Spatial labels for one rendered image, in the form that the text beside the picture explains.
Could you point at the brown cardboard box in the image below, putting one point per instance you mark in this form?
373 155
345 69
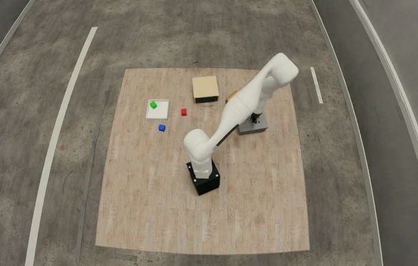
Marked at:
231 96

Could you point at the green block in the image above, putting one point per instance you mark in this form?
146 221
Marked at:
153 104

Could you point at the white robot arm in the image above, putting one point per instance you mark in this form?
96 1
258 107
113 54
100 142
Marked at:
237 110

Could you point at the blue block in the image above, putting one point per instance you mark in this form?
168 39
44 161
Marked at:
161 127

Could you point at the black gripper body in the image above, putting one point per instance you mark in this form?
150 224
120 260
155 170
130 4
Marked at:
256 115

